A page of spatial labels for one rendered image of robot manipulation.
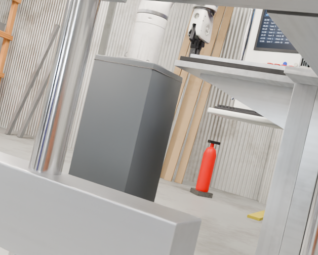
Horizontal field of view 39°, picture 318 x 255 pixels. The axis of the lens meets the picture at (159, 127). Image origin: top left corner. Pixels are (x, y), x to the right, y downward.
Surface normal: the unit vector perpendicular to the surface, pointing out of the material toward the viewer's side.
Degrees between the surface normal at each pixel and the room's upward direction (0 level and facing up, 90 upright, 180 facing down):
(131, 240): 90
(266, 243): 90
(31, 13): 90
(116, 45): 90
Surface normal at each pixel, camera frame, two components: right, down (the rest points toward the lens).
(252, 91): -0.47, -0.11
